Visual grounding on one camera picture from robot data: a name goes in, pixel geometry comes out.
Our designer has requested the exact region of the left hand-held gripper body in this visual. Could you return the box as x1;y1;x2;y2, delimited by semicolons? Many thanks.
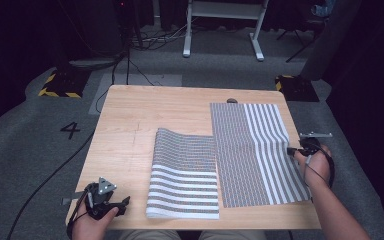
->
84;176;118;221

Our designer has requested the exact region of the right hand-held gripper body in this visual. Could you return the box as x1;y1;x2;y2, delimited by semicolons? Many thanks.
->
298;131;334;158

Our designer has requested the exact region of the striped grey white placemat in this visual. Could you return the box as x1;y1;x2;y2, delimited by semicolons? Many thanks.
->
209;102;312;209

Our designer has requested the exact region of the stack of striped cloths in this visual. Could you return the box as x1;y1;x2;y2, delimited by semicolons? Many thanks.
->
145;127;221;221

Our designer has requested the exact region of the person's left hand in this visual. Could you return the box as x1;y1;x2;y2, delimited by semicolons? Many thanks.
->
70;199;120;236

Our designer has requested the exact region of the person's right hand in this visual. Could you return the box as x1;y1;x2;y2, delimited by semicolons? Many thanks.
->
294;143;333;190

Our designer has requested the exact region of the grey tape strip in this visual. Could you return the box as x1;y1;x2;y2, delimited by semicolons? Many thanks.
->
61;190;87;206

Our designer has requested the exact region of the person's left leg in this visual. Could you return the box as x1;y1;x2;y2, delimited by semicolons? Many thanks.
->
117;229;183;240

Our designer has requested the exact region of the person's leg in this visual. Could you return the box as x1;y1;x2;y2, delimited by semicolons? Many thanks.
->
117;229;183;240
198;229;268;240

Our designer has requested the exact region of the person's right leg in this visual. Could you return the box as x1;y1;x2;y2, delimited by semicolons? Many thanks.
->
198;229;268;240

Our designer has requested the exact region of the black tripod stand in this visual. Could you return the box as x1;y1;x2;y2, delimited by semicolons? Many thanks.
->
275;18;329;64

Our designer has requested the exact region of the grey curtain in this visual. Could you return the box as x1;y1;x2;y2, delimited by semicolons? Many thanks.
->
300;0;364;82

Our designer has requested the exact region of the thin black stand pole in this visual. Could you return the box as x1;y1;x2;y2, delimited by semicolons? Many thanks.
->
124;0;132;86

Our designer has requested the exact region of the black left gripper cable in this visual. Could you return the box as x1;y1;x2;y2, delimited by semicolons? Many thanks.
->
65;187;93;240

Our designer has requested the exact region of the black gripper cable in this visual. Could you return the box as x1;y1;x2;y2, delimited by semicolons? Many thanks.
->
303;142;336;189
65;187;93;240

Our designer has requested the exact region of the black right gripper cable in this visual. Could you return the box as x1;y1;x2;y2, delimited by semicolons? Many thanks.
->
303;142;336;189

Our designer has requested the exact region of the long black floor cable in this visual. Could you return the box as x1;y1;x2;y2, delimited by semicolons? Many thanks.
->
5;130;96;240

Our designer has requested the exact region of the black yellow striped base plate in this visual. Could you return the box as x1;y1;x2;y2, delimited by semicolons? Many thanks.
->
37;67;93;99
274;74;321;103

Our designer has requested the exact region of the black looped floor cable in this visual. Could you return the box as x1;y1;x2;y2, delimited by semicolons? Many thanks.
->
94;49;129;115

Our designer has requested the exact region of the white desk frame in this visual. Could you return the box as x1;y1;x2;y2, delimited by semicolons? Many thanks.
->
182;0;270;62

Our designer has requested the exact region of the bundle of floor cables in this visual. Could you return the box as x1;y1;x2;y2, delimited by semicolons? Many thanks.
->
129;18;189;52

